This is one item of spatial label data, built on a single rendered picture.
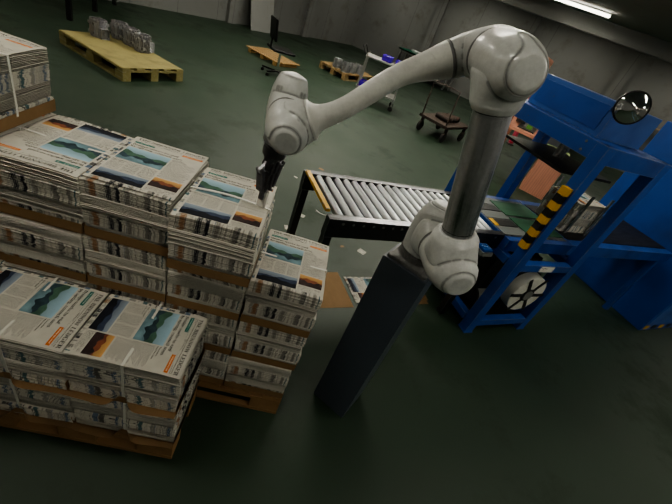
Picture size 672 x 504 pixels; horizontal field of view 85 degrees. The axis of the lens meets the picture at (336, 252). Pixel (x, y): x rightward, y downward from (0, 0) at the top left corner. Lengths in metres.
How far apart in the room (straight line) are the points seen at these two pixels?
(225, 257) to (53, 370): 0.69
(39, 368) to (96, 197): 0.61
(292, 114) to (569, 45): 14.20
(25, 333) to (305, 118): 1.13
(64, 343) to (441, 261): 1.24
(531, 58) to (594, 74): 13.88
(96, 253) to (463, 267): 1.26
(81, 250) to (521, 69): 1.45
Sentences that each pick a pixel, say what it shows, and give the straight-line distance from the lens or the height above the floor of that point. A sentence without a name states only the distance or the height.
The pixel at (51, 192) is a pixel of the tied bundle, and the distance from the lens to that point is 1.49.
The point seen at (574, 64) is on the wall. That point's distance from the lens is 14.89.
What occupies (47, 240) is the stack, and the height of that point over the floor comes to 0.77.
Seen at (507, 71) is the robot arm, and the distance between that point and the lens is 0.96.
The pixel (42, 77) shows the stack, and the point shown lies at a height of 1.20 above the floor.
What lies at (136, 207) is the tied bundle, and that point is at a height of 1.01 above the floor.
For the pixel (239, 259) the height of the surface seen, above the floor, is 0.96.
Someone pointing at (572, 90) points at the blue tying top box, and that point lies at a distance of 2.89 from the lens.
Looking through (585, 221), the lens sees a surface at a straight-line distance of 3.60.
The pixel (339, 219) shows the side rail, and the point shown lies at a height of 0.80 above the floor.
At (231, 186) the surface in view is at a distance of 1.45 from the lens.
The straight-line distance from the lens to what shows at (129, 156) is 1.53.
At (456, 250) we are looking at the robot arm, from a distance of 1.19.
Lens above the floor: 1.77
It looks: 34 degrees down
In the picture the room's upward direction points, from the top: 22 degrees clockwise
